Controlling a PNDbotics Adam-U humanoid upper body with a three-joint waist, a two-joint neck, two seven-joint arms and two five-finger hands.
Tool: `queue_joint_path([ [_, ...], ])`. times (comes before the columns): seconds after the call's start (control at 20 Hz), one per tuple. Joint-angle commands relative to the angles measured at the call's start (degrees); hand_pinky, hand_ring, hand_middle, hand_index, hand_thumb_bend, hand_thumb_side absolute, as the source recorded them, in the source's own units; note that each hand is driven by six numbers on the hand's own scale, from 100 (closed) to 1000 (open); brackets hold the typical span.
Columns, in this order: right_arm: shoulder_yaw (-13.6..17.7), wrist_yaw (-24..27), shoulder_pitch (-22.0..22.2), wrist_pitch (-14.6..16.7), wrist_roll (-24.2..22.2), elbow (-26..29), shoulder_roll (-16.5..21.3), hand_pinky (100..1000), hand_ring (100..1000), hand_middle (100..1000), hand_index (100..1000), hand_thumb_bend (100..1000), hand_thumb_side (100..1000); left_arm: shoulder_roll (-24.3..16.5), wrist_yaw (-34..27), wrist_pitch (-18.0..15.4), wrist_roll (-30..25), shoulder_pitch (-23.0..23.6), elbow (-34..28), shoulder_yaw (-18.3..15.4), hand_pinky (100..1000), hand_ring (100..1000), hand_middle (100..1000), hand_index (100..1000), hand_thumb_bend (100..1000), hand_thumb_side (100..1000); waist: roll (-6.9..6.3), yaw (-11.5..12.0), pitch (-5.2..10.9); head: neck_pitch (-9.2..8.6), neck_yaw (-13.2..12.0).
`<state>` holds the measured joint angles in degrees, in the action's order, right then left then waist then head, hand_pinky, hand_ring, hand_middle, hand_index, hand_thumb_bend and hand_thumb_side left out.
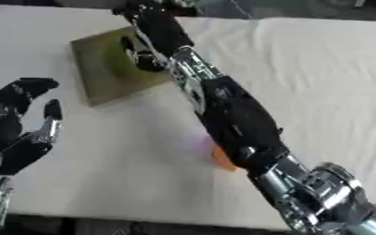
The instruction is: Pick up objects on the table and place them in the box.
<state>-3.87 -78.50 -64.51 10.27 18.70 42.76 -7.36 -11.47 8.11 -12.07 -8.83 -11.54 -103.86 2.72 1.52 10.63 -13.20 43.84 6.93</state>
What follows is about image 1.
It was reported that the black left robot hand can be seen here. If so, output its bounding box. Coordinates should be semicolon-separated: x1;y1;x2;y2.
0;77;65;177

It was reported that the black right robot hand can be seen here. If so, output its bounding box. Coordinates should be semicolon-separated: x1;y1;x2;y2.
111;0;196;73

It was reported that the tan cardboard box green inside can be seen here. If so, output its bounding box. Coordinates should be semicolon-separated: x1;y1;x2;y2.
69;25;179;107

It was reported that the orange block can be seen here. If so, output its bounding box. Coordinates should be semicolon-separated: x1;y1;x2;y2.
210;146;241;173

